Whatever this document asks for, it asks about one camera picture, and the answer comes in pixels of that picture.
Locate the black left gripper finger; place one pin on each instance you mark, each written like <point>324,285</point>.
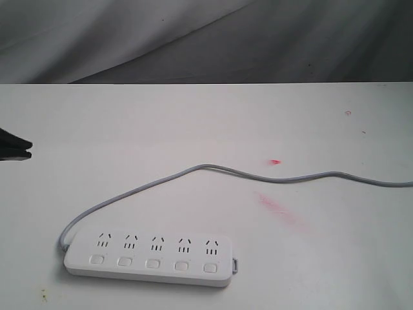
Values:
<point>11,141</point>
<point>14,155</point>

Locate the white five-outlet power strip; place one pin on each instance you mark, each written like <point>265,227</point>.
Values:
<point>141,255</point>

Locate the grey backdrop cloth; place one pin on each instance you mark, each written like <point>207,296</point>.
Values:
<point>135,42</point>

